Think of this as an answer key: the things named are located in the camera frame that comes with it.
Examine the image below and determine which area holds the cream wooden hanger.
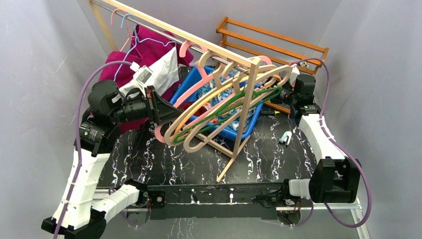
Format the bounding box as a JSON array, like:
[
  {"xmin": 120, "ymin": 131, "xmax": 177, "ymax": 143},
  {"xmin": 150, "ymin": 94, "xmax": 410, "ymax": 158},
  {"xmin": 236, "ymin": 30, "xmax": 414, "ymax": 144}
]
[
  {"xmin": 172, "ymin": 65, "xmax": 291, "ymax": 152},
  {"xmin": 175, "ymin": 50, "xmax": 275, "ymax": 134}
]

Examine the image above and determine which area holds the green velvet hanger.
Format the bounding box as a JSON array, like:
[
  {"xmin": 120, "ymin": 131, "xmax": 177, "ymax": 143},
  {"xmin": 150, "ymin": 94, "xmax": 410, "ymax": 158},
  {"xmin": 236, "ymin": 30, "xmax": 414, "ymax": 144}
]
[{"xmin": 172, "ymin": 86, "xmax": 283, "ymax": 143}]

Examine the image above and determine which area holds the white garment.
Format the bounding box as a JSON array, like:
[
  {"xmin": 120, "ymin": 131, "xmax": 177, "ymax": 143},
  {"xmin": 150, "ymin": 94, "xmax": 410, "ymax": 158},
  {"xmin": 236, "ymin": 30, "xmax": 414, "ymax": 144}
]
[{"xmin": 119, "ymin": 47, "xmax": 179, "ymax": 96}]

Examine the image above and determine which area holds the blue floral garment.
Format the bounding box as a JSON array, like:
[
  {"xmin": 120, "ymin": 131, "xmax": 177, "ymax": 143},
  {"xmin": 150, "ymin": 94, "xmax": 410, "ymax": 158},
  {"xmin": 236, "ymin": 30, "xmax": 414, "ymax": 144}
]
[{"xmin": 197, "ymin": 83, "xmax": 255, "ymax": 133}]

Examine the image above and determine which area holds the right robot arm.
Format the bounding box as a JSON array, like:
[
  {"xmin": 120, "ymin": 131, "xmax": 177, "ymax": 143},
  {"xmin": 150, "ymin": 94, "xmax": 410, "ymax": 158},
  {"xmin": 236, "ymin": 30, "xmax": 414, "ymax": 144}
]
[{"xmin": 276, "ymin": 74, "xmax": 360, "ymax": 206}]

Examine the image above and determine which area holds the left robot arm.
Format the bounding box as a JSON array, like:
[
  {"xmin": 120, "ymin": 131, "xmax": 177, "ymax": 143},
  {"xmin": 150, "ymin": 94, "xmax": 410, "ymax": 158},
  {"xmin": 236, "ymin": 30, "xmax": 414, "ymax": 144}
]
[{"xmin": 41, "ymin": 80, "xmax": 182, "ymax": 239}]

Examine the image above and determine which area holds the black yellow marker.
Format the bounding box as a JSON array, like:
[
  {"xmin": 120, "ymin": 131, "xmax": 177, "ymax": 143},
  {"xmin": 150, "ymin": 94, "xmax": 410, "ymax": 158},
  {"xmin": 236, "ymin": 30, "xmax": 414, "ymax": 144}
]
[{"xmin": 260, "ymin": 111, "xmax": 280, "ymax": 116}]

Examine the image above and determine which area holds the orange wooden shoe rack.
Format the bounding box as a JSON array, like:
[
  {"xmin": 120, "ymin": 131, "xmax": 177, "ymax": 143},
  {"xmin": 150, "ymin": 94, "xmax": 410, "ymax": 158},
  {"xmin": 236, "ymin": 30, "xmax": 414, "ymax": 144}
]
[{"xmin": 214, "ymin": 16, "xmax": 329, "ymax": 115}]

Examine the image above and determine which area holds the white plastic clip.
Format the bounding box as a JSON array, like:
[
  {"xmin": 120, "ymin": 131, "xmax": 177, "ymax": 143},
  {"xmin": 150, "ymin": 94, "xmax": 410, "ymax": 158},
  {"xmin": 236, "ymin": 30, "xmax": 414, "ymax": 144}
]
[{"xmin": 279, "ymin": 131, "xmax": 292, "ymax": 147}]

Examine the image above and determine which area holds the blue plastic bin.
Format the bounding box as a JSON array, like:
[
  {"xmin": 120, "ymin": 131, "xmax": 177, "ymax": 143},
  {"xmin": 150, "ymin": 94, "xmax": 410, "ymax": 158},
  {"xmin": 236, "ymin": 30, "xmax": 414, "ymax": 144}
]
[{"xmin": 168, "ymin": 67, "xmax": 263, "ymax": 141}]

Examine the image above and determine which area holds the magenta garment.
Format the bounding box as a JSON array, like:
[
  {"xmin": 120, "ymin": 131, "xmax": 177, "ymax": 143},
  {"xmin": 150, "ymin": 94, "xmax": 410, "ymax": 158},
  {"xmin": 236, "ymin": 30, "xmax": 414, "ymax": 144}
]
[{"xmin": 99, "ymin": 26, "xmax": 194, "ymax": 133}]

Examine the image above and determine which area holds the wooden clothes rack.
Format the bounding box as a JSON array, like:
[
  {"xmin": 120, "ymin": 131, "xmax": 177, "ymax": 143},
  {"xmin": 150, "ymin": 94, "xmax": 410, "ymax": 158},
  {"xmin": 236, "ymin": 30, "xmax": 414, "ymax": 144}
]
[{"xmin": 88, "ymin": 0, "xmax": 258, "ymax": 182}]

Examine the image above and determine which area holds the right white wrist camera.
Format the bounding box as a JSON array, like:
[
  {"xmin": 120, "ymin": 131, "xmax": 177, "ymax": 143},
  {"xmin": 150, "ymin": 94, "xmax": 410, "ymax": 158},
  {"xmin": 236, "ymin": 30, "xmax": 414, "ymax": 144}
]
[{"xmin": 288, "ymin": 62, "xmax": 300, "ymax": 84}]

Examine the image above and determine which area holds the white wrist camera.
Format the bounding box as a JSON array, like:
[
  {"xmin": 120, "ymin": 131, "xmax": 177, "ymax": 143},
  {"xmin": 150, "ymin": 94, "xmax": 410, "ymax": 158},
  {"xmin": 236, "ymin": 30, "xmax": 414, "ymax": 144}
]
[
  {"xmin": 288, "ymin": 62, "xmax": 300, "ymax": 84},
  {"xmin": 129, "ymin": 62, "xmax": 153, "ymax": 90}
]

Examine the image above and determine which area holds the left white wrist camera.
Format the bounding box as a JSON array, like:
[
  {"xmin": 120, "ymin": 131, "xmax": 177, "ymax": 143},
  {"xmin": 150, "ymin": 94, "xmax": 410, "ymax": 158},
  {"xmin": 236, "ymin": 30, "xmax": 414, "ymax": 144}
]
[{"xmin": 129, "ymin": 62, "xmax": 153, "ymax": 90}]

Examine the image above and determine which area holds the thin pink wire hanger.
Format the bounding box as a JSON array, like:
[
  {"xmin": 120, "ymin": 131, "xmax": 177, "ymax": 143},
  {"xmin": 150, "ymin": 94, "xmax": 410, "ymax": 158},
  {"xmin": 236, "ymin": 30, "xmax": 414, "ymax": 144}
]
[{"xmin": 110, "ymin": 8, "xmax": 134, "ymax": 52}]

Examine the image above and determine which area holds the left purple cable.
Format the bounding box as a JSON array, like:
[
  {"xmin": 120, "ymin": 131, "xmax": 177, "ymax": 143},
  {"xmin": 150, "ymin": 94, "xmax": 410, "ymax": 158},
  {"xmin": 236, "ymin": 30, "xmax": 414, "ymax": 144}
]
[{"xmin": 52, "ymin": 60, "xmax": 132, "ymax": 239}]

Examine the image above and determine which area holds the black base frame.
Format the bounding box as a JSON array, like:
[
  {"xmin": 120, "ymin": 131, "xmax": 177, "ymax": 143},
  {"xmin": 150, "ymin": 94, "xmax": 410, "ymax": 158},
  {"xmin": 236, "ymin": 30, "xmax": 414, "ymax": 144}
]
[{"xmin": 92, "ymin": 179, "xmax": 317, "ymax": 228}]

